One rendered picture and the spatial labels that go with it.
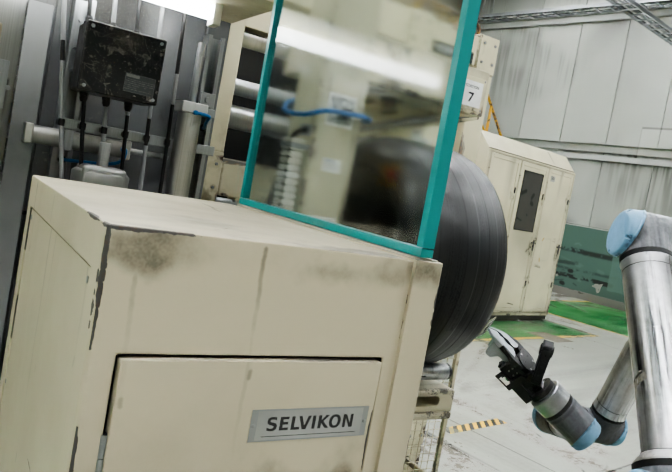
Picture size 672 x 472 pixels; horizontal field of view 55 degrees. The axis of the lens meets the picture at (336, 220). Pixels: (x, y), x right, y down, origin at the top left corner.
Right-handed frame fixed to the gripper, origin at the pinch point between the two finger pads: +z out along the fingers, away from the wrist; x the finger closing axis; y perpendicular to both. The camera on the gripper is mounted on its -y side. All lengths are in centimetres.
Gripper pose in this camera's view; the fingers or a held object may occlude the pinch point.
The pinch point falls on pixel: (493, 330)
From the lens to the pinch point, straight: 172.2
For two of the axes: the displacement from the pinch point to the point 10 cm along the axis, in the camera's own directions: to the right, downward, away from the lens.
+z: -6.9, -7.2, 0.4
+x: 3.8, -3.2, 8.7
